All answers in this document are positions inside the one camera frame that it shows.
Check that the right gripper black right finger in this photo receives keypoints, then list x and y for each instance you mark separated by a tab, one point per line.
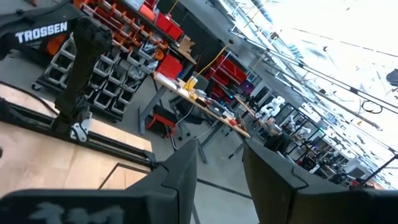
280	193

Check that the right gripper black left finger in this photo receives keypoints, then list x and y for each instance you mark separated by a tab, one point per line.
168	193

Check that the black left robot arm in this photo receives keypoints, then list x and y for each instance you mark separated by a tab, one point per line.
87	46

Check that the orange parts shelf rack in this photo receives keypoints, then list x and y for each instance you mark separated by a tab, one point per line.
124	21

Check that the red and black stool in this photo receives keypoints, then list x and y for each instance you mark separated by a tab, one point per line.
160	119

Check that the white humanoid robot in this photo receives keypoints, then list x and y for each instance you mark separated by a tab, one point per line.
272	105

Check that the wooden top workbench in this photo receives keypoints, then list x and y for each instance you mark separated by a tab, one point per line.
186	93

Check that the yellow container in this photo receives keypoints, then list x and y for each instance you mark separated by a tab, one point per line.
190	84

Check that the grey bin storage rack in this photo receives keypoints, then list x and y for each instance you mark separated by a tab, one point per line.
107	87

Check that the red plastic bin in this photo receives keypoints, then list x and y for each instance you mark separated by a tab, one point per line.
174	31
162	21
170	67
231	68

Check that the cardboard box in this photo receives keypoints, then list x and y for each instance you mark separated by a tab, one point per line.
186	45

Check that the black table frame rail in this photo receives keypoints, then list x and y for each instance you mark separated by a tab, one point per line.
109	143

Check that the silver metal mounting bracket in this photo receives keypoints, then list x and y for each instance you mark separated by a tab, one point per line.
79	130

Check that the long ceiling rail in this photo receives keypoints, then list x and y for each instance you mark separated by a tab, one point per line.
301	64

